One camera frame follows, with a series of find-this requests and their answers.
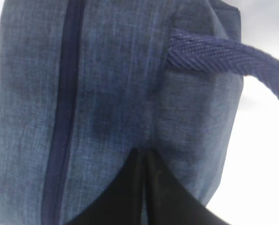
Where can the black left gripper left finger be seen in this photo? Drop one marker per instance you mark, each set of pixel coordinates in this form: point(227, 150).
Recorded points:
point(121, 202)

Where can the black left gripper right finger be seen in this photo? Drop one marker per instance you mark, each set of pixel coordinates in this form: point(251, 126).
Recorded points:
point(168, 202)

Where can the dark blue fabric lunch bag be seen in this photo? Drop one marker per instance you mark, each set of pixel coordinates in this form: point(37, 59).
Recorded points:
point(83, 82)

